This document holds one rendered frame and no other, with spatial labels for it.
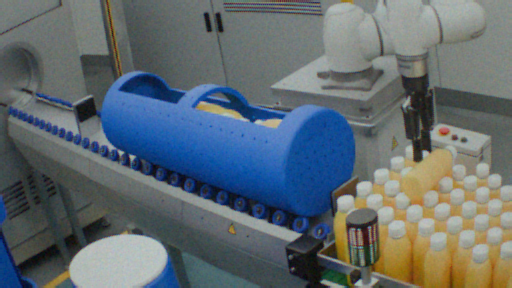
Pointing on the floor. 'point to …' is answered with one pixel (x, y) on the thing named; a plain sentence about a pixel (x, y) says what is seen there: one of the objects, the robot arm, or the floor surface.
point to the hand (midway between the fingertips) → (422, 146)
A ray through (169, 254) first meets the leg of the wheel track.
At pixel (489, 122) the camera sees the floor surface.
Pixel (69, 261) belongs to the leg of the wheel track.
